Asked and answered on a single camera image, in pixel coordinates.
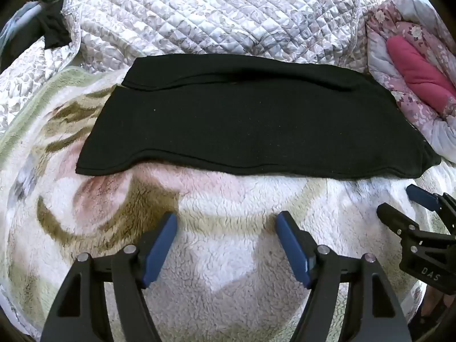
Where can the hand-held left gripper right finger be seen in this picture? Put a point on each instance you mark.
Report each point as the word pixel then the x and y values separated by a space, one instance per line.
pixel 294 249

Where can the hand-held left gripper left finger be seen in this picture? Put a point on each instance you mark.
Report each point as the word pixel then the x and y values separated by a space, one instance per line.
pixel 160 249

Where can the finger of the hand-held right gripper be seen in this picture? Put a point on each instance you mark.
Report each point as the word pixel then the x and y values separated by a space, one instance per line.
pixel 395 217
pixel 422 196

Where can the black pants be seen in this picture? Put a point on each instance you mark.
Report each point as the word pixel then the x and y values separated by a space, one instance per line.
pixel 249 121

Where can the floral fleece blanket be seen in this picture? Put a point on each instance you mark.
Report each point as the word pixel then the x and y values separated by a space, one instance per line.
pixel 228 199

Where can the pink floral comforter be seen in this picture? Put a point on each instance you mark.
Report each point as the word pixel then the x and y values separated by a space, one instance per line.
pixel 406 89

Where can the magenta cushion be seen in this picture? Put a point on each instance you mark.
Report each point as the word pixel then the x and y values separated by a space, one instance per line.
pixel 416 67

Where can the quilted floral bedspread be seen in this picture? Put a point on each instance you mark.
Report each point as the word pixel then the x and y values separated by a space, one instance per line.
pixel 213 14

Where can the dark cloth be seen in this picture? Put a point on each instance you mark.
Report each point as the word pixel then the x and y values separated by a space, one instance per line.
pixel 55 28

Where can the white rail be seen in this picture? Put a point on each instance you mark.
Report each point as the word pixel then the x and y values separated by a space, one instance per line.
pixel 39 3

